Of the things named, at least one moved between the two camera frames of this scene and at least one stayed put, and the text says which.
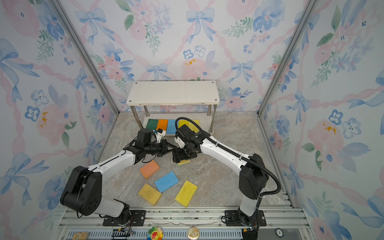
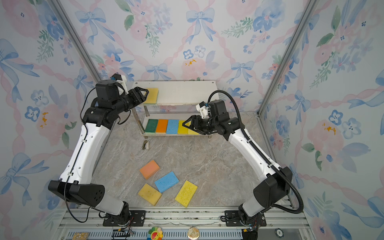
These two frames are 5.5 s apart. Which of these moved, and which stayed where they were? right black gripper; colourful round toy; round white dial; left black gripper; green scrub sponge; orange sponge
Moved: left black gripper; right black gripper
Stayed: green scrub sponge; colourful round toy; round white dial; orange sponge
